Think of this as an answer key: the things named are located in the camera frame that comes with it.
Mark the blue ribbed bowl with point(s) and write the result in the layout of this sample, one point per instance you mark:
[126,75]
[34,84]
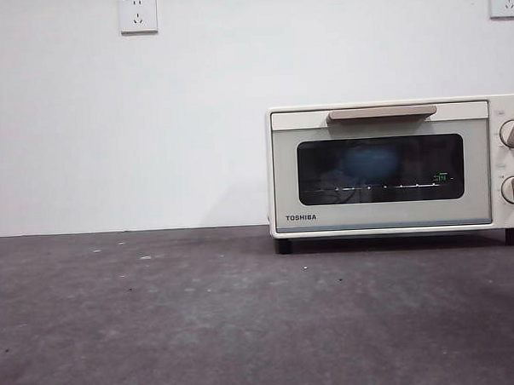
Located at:
[371,166]

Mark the cream toaster oven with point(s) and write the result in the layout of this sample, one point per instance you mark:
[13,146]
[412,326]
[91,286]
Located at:
[497,216]

